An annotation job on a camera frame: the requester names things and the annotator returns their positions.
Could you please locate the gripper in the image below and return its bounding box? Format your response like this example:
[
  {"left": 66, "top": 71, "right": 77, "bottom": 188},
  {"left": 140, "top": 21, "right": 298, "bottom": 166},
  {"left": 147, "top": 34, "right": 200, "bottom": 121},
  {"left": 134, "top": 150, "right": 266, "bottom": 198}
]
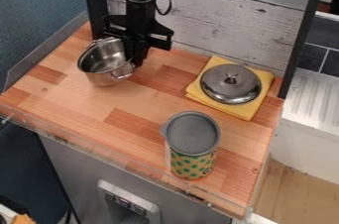
[{"left": 101, "top": 14, "right": 175, "bottom": 67}]

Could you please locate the silver pot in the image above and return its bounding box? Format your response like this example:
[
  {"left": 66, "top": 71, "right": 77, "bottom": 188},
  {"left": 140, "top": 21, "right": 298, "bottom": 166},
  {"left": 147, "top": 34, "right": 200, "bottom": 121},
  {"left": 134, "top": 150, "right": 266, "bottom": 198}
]
[{"left": 76, "top": 36, "right": 138, "bottom": 87}]

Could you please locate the silver lid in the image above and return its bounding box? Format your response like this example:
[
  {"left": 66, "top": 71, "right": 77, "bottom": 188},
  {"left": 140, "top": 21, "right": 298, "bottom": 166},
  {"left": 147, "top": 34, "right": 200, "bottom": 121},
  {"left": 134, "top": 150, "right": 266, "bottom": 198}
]
[{"left": 198, "top": 62, "right": 264, "bottom": 105}]

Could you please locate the can with green dots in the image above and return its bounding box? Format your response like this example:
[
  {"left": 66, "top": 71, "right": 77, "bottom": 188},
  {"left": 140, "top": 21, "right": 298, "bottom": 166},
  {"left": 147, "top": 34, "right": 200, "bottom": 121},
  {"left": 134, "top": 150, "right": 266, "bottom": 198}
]
[{"left": 159, "top": 110, "right": 223, "bottom": 180}]

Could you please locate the yellow cloth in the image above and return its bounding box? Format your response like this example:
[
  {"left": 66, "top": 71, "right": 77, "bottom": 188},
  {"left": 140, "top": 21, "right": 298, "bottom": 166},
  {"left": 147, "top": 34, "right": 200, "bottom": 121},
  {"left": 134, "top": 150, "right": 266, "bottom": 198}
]
[{"left": 183, "top": 55, "right": 276, "bottom": 122}]

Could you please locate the white cabinet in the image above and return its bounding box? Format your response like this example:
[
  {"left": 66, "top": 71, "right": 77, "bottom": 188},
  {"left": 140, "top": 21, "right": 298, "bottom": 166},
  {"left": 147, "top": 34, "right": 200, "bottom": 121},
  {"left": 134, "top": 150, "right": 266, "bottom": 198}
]
[{"left": 269, "top": 66, "right": 339, "bottom": 186}]

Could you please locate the black metal post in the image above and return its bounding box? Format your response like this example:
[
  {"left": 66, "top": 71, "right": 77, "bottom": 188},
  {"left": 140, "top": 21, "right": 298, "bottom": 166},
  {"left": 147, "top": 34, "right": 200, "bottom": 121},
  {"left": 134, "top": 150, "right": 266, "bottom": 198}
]
[
  {"left": 277, "top": 0, "right": 331, "bottom": 100},
  {"left": 80, "top": 0, "right": 110, "bottom": 40}
]

